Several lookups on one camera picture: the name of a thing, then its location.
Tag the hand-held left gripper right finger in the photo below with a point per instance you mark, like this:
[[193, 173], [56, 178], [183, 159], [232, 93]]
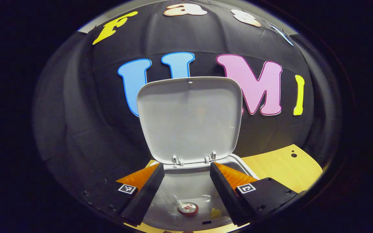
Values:
[[227, 194]]

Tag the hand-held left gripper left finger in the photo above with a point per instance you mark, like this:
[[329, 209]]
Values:
[[144, 197]]

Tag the yellow paper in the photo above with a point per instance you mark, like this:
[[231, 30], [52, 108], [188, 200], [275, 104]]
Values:
[[215, 213]]

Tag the red pop can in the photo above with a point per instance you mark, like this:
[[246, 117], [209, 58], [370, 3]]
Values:
[[188, 208]]

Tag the white desktop garbage bin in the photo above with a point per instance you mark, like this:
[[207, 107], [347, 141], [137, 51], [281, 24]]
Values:
[[189, 123]]

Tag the wooden desktop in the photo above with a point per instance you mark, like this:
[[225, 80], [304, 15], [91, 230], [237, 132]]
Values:
[[280, 168]]

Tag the black backdrop cloth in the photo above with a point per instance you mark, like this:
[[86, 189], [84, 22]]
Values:
[[92, 113]]

